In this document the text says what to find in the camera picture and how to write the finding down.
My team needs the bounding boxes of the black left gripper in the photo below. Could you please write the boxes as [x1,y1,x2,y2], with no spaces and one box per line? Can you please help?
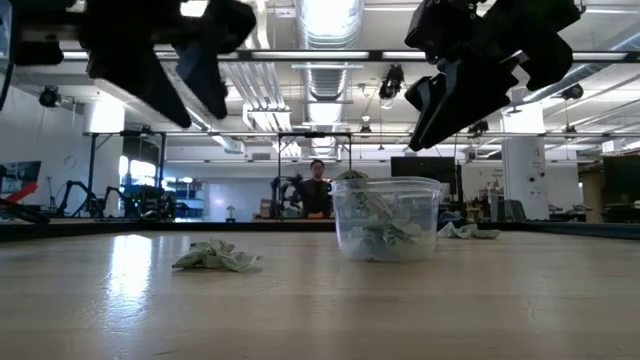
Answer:
[13,0,235,129]

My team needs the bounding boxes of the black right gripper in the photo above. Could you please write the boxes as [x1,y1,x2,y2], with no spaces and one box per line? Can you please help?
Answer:
[404,0,584,152]

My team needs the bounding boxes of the black monitor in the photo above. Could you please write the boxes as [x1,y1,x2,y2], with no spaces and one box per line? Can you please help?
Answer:
[390,156,464,205]

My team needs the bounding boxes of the white building column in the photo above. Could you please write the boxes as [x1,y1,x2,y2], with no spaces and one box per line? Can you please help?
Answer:
[501,87,550,222]

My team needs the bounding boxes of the clear plastic container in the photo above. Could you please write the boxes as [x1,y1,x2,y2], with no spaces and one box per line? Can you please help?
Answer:
[329,176,445,265]

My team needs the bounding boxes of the blue shelving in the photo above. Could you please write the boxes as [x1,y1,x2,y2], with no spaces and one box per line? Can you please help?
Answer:
[118,174,206,220]

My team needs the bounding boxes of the grey chair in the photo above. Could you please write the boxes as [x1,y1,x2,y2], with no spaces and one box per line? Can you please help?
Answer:
[488,198,527,223]

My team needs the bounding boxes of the person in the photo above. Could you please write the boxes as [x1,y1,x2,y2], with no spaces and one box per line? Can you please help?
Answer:
[298,158,334,220]

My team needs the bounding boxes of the brown cabinet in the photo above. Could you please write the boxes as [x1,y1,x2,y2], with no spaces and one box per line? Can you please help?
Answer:
[578,168,606,224]

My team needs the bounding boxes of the red bar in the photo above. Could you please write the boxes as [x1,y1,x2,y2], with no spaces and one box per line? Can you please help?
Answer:
[4,180,44,204]

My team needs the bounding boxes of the dark large screen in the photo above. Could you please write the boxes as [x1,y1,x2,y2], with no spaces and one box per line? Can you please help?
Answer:
[602,153,640,205]

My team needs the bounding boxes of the black background machine part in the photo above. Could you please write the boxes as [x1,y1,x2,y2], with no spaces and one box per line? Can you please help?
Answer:
[0,197,52,226]

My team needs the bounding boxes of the black overhead camera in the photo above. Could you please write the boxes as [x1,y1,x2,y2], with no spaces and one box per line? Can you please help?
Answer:
[377,63,406,103]

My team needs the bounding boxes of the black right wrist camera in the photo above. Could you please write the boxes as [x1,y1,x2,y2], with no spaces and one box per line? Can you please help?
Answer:
[404,0,479,65]

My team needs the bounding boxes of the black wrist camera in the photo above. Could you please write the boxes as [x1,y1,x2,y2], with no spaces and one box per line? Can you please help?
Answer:
[201,0,258,56]
[404,0,479,65]

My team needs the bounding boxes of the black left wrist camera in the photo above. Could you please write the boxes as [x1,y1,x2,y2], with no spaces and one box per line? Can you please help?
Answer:
[201,0,258,56]

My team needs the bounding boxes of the black background rig frame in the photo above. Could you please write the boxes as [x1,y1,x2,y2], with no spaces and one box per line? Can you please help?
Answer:
[82,129,168,220]
[277,131,353,201]

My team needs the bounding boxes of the silver ventilation duct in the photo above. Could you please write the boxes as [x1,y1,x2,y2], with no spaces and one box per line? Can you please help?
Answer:
[294,0,365,160]

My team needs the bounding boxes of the black metal table frame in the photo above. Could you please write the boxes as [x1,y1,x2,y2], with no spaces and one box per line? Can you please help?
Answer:
[0,218,640,243]

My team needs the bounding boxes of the dark wall screen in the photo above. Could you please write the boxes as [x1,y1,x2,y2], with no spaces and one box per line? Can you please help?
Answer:
[0,160,43,197]

